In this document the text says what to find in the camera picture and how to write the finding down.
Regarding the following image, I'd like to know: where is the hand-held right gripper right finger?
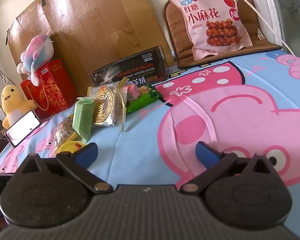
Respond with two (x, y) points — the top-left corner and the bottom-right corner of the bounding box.
(180, 141), (281, 194)

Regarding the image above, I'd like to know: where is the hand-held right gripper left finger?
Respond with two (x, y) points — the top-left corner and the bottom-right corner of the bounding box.
(15, 142), (113, 195)

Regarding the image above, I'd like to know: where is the dark green snack packet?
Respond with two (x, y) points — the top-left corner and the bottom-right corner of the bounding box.
(126, 85), (163, 114)

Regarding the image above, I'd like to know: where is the yellow snack packet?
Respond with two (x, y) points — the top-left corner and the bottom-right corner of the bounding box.
(56, 141), (87, 156)

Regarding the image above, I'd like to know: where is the clear nut snack packet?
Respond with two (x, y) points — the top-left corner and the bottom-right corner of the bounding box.
(54, 115), (79, 155)

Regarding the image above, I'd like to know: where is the light green snack packet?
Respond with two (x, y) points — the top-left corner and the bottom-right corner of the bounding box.
(72, 97), (94, 143)

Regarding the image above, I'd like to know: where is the cartoon printed bed sheet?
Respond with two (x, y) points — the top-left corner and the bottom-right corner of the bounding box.
(0, 50), (300, 188)

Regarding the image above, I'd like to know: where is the gold round mooncake packet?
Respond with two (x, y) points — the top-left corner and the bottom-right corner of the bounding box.
(87, 77), (129, 127)

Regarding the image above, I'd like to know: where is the smartphone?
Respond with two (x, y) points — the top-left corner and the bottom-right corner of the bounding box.
(5, 110), (41, 147)

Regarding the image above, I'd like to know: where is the small pink candy box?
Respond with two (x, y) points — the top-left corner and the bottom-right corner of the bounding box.
(125, 84), (140, 102)

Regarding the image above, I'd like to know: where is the red gift bag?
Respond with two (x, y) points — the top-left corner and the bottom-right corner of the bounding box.
(20, 58), (78, 120)

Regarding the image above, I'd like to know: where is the yellow plush toy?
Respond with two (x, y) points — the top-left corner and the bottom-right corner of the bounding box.
(0, 84), (38, 130)

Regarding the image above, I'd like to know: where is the black printed box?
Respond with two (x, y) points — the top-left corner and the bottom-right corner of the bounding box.
(91, 46), (168, 88)

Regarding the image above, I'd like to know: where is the pastel plush toy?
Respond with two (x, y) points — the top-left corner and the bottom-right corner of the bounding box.
(17, 32), (56, 85)

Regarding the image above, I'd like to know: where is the brown seat cushion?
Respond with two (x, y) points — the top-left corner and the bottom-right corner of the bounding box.
(162, 0), (283, 69)

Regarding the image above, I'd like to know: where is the wooden headboard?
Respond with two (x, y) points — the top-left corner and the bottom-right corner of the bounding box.
(9, 0), (176, 86)

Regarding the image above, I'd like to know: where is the large pink snack bag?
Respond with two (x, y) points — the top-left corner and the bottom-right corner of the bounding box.
(168, 0), (253, 61)

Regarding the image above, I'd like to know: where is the white cable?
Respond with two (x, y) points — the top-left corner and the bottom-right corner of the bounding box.
(220, 0), (294, 55)

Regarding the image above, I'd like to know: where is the white window frame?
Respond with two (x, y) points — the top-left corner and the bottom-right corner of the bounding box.
(250, 0), (300, 63)

